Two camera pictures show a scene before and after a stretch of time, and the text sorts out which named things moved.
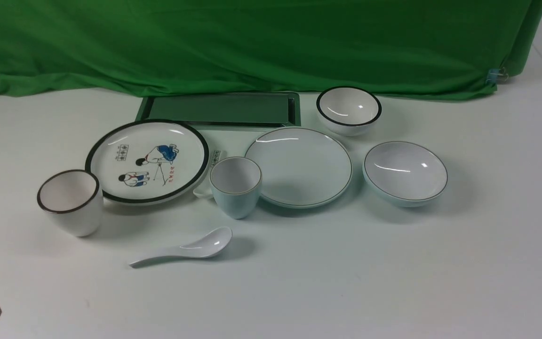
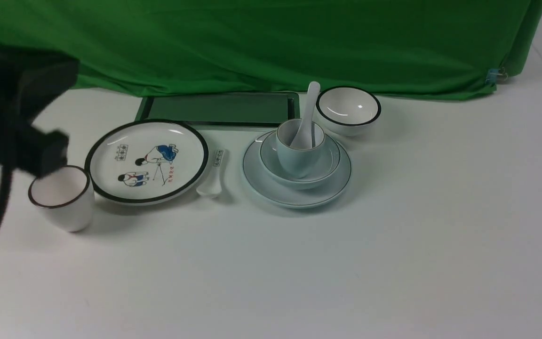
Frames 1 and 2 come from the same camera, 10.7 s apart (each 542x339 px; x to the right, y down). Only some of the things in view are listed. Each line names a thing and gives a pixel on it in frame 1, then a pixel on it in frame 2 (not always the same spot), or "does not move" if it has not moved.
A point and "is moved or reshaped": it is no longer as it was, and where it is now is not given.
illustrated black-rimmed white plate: (148, 161) does not move
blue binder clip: (495, 74) does not move
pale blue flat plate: (301, 168) does not move
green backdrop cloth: (442, 49) does not move
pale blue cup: (236, 183) → (299, 163)
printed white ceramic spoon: (207, 193) does not move
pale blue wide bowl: (407, 173) → (327, 168)
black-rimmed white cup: (74, 199) is moved or reshaped
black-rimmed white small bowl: (348, 111) does not move
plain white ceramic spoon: (210, 243) → (303, 139)
